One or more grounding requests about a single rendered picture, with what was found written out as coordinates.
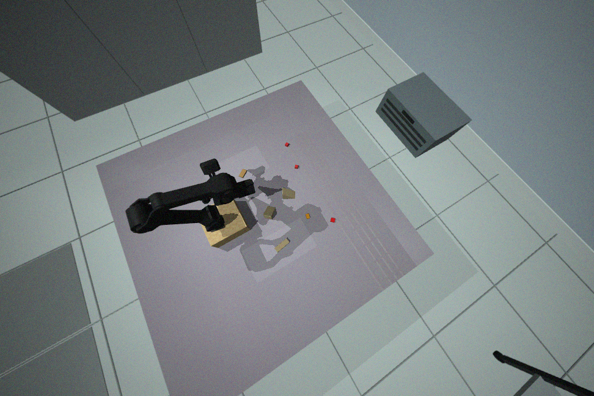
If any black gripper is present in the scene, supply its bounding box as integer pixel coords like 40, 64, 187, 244
200, 159, 221, 177

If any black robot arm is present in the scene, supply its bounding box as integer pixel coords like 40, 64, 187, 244
126, 173, 255, 233

